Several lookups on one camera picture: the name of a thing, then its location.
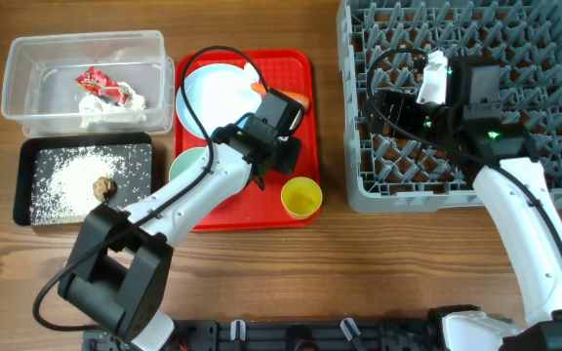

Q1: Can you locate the brown food scrap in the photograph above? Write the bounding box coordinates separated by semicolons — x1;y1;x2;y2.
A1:
93;176;116;202

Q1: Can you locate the black waste tray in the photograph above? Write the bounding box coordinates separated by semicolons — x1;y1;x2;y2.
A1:
12;133;153;226

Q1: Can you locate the red snack wrapper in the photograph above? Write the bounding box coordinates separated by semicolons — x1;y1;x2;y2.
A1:
75;66;130;105

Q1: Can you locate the white plastic spoon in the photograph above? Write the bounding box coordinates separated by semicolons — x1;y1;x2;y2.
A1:
243;62;261;83

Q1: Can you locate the mint green bowl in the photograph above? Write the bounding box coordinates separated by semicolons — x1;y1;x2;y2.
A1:
168;147;207;181

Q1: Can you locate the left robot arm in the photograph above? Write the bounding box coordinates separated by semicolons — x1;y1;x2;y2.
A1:
58;89;304;350

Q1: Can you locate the large light blue plate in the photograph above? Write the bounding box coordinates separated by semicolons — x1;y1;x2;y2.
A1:
183;63;261;136

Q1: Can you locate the grey dishwasher rack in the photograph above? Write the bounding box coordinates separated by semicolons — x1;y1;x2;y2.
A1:
336;1;562;213

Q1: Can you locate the orange carrot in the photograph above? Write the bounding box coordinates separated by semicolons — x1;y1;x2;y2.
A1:
250;83;310;110

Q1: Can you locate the white tissue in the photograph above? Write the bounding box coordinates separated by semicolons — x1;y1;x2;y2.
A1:
78;82;147;129

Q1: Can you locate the red serving tray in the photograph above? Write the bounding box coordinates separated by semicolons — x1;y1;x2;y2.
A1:
176;49;320;232

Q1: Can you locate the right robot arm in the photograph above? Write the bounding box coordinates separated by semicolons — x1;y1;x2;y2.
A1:
367;53;562;350

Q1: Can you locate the white rice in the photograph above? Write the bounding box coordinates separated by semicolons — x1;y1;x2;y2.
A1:
29;143;153;225

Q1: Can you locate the yellow plastic cup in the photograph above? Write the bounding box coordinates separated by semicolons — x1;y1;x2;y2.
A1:
281;176;323;220

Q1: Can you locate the clear plastic waste bin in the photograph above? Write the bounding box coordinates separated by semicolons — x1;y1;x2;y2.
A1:
1;30;175;137

